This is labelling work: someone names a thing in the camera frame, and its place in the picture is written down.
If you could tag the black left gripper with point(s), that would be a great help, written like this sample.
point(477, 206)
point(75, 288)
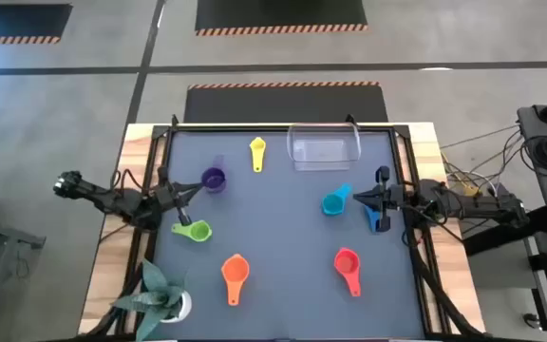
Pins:
point(166, 197)

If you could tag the red measuring cup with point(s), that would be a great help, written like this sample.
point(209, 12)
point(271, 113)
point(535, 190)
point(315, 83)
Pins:
point(347, 263)

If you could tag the black cart leg beam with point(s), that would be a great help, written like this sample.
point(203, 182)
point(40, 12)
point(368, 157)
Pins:
point(501, 235)

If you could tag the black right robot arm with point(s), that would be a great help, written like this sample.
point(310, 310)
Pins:
point(463, 202)

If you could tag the green measuring cup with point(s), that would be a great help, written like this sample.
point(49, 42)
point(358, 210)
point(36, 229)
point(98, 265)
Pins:
point(200, 231)

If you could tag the succulent plant in white pot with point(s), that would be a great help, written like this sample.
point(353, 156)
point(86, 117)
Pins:
point(159, 297)

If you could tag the purple measuring cup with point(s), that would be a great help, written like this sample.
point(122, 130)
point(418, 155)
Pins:
point(213, 179)

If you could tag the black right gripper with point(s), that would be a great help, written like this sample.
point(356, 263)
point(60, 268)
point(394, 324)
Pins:
point(383, 197)

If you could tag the yellow measuring cup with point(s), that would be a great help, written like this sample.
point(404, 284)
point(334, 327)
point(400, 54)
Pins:
point(258, 147)

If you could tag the clear plastic basket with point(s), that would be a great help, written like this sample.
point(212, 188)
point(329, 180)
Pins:
point(323, 152)

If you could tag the grey table mat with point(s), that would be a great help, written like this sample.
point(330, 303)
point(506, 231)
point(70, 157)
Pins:
point(278, 228)

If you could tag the teal measuring cup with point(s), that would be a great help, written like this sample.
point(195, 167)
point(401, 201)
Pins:
point(333, 204)

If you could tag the orange measuring cup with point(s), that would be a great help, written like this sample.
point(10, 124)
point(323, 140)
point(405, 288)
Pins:
point(234, 270)

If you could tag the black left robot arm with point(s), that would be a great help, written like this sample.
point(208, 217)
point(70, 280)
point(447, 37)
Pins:
point(112, 199)

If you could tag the small black caster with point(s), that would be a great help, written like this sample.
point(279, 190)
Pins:
point(531, 321)

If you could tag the black floor mat striped edge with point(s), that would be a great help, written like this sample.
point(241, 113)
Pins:
point(283, 102)
point(278, 14)
point(17, 21)

